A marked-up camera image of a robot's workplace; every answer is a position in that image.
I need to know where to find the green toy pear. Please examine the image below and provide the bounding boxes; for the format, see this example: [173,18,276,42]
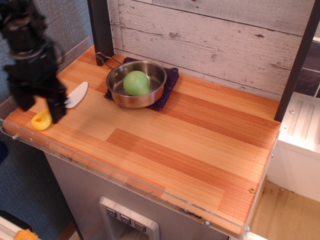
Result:
[123,70,151,96]

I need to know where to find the dark left frame post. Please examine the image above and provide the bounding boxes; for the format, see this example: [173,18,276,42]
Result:
[87,0,114,57]

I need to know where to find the dark frame post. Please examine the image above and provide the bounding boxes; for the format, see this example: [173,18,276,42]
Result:
[274,0,320,122]
[87,0,114,57]

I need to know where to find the clear acrylic edge guard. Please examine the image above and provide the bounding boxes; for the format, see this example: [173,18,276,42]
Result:
[0,118,281,237]

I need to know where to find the white toy sink unit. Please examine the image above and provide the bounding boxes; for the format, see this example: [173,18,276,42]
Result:
[266,92,320,201]

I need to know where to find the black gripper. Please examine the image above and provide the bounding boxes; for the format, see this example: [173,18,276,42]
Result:
[3,41,67,124]

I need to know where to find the yellow handled toy knife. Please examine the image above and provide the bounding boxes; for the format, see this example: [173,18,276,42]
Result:
[31,81,89,131]

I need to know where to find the silver dispenser panel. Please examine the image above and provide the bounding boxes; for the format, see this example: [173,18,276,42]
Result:
[99,196,160,240]

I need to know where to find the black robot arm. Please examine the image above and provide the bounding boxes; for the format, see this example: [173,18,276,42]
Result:
[0,0,67,124]

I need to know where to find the orange object bottom left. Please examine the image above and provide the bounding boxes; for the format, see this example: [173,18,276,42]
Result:
[13,229,39,240]

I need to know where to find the stainless steel pot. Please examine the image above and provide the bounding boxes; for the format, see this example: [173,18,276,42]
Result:
[105,60,167,109]

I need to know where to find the dark right frame post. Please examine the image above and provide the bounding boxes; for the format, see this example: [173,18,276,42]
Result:
[274,0,320,122]

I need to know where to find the grey toy fridge cabinet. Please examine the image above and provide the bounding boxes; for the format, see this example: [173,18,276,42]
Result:
[45,153,229,240]

